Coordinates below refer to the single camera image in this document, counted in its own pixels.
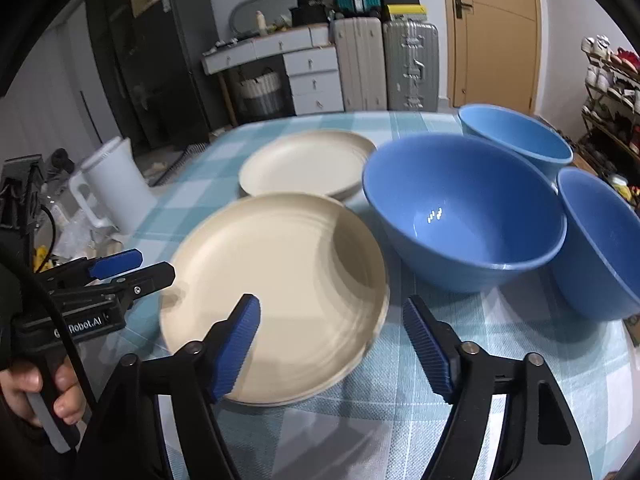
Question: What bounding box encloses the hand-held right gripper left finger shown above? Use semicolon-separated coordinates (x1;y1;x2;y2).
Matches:
77;294;262;480

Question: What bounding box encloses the wooden shoe rack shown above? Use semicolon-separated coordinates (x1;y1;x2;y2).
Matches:
580;47;640;211

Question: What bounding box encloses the black cable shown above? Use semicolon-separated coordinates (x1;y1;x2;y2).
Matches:
30;165;101;413

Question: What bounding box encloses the grey white laundry basket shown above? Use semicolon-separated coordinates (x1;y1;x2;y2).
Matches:
234;70;287;122

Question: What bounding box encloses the dark tall cabinet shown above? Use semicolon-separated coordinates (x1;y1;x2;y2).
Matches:
85;0;222;150

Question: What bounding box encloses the beige suitcase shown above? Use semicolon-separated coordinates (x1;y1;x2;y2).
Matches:
332;16;389;112

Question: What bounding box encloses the grey corrugated hose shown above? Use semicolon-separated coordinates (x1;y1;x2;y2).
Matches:
162;142;213;187

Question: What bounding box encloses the person's left hand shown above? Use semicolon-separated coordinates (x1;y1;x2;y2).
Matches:
0;355;88;428

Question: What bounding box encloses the white electric kettle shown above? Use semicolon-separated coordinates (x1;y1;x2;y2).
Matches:
67;136;161;235

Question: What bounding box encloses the silver suitcase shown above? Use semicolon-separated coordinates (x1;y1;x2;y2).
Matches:
382;20;441;114

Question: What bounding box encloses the teal checked tablecloth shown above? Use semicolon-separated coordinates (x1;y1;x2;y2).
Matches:
50;109;640;480

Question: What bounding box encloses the row of assorted shoes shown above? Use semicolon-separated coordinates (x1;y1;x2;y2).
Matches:
580;34;640;156

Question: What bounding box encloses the white dresser with drawers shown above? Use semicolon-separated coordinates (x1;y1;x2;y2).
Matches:
202;24;346;117

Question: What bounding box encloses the wooden door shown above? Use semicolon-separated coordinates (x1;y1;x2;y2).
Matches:
440;0;544;117

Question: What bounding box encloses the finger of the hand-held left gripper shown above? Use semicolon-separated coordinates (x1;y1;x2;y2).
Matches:
47;261;176;312
35;249;145;287

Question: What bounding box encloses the beige plate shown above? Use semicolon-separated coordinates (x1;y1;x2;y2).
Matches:
159;192;392;407
237;129;378;202

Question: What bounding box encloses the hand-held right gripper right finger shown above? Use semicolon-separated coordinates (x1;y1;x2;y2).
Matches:
402;295;596;480

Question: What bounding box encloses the oval mirror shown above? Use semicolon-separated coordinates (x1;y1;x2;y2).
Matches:
228;0;301;41

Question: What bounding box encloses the black bag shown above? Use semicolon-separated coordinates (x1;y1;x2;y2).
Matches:
291;0;329;28

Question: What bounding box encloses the yellow black shoe box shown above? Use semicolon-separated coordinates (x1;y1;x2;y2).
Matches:
386;4;430;24

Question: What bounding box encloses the blue bowl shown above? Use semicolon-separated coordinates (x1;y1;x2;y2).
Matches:
549;167;640;322
458;104;575;181
362;134;568;295

